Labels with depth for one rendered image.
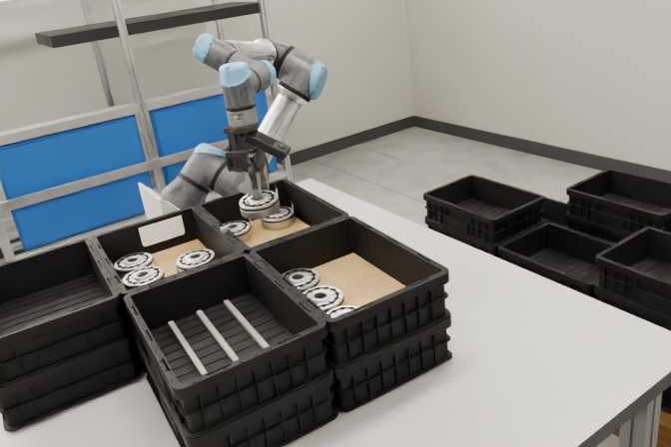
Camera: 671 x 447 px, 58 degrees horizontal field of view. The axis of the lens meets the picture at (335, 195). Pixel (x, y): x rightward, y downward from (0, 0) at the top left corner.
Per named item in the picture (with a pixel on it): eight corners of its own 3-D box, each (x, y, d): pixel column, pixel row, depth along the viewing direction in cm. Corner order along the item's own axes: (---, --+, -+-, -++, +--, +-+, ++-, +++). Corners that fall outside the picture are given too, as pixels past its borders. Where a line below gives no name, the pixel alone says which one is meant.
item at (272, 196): (284, 201, 156) (284, 199, 156) (249, 214, 152) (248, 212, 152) (268, 189, 164) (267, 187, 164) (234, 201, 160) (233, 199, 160)
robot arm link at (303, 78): (218, 190, 207) (298, 50, 202) (254, 213, 205) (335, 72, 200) (205, 191, 195) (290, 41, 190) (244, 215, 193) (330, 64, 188)
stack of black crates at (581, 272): (497, 323, 240) (495, 246, 227) (546, 294, 254) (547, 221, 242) (587, 371, 208) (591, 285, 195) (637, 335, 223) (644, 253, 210)
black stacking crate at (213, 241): (101, 274, 170) (90, 238, 166) (202, 241, 183) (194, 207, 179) (135, 340, 138) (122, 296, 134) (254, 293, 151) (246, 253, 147)
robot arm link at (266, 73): (248, 47, 163) (227, 55, 153) (283, 67, 161) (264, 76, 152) (239, 72, 167) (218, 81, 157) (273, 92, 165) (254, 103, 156)
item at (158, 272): (119, 276, 158) (119, 274, 158) (157, 263, 162) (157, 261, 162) (128, 291, 150) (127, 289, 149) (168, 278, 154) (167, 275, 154)
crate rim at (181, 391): (124, 304, 134) (121, 295, 133) (248, 259, 147) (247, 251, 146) (177, 403, 101) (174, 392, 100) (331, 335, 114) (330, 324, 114)
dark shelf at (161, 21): (37, 43, 335) (34, 33, 333) (233, 11, 394) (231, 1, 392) (53, 48, 300) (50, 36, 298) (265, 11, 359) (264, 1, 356)
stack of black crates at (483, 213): (426, 286, 271) (420, 194, 254) (474, 262, 286) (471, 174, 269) (495, 323, 239) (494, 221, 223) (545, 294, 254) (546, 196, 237)
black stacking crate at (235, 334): (135, 340, 138) (123, 297, 133) (255, 294, 151) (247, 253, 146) (190, 447, 105) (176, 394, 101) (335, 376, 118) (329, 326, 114)
